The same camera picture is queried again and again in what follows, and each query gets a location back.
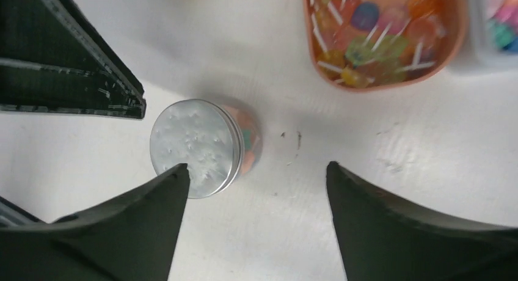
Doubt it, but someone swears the clear plastic jar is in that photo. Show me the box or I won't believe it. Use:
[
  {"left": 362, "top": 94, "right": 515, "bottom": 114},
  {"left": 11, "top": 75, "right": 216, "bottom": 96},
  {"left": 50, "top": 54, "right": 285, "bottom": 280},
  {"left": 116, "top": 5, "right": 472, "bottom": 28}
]
[{"left": 222, "top": 104, "right": 263, "bottom": 175}]

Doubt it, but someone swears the white tray of star candies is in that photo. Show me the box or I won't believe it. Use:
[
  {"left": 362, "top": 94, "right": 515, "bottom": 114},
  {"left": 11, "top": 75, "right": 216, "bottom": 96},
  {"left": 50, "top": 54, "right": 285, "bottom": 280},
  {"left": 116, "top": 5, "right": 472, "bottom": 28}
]
[{"left": 450, "top": 0, "right": 517, "bottom": 74}]

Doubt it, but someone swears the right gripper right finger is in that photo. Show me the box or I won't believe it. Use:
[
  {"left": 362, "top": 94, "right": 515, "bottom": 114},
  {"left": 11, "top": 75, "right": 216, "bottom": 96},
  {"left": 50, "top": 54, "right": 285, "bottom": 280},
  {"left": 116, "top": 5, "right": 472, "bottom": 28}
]
[{"left": 326, "top": 161, "right": 517, "bottom": 280}]

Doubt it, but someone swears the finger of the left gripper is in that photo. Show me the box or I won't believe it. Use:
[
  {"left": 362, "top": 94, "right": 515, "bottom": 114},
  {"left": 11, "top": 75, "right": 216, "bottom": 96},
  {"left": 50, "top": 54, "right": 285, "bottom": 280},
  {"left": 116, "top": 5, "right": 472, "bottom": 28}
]
[{"left": 1, "top": 0, "right": 147, "bottom": 119}]

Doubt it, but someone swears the clear jar lid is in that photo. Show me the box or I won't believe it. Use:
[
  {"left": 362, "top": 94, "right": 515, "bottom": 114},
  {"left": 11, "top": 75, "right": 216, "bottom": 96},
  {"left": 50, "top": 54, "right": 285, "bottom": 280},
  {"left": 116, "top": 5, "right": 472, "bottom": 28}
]
[{"left": 150, "top": 99, "right": 244, "bottom": 199}]

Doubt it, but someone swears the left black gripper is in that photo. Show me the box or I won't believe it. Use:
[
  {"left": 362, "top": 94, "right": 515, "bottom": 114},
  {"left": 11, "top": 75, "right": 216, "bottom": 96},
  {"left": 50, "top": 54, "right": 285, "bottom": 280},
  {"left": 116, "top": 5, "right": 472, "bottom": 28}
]
[{"left": 1, "top": 197, "right": 43, "bottom": 227}]

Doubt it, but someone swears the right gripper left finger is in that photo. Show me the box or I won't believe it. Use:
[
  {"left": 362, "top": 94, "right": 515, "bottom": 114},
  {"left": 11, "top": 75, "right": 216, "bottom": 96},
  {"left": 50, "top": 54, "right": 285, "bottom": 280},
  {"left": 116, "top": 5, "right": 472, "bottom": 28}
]
[{"left": 1, "top": 163, "right": 190, "bottom": 280}]

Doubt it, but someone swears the orange tray of lollipops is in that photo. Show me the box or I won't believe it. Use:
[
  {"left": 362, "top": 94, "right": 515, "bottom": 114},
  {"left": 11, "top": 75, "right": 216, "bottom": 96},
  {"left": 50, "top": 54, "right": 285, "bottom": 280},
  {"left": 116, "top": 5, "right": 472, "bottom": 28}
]
[{"left": 302, "top": 0, "right": 467, "bottom": 92}]

